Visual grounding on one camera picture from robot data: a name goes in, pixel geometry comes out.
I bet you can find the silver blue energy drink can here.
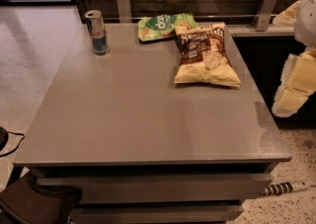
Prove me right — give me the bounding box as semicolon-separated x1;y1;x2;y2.
84;10;110;55

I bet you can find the metal bracket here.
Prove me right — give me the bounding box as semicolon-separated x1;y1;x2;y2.
252;0;277;32
117;0;132;23

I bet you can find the black round object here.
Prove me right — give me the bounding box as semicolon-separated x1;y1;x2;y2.
0;126;8;151

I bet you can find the black cable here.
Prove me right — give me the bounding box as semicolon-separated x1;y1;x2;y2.
0;131;26;159

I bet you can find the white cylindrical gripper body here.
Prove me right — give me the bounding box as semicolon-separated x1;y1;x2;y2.
272;54;297;117

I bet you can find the grey drawer cabinet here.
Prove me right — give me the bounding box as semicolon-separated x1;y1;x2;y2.
37;173;272;224

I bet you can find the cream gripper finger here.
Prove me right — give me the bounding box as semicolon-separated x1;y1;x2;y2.
287;50;316;96
278;90;308;112

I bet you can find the dark brown chair seat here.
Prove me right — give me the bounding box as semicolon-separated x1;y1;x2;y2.
0;173;81;224

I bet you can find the right metal bracket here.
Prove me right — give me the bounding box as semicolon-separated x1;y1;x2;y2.
252;0;277;32

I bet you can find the brown and cream chip bag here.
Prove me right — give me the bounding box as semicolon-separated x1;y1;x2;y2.
174;23;241;88

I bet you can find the left metal bracket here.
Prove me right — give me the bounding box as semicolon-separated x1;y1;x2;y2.
117;0;132;23

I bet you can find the green chip bag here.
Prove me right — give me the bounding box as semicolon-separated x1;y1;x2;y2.
138;13;198;42

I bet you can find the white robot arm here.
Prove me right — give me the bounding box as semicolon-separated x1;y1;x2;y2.
272;0;316;117

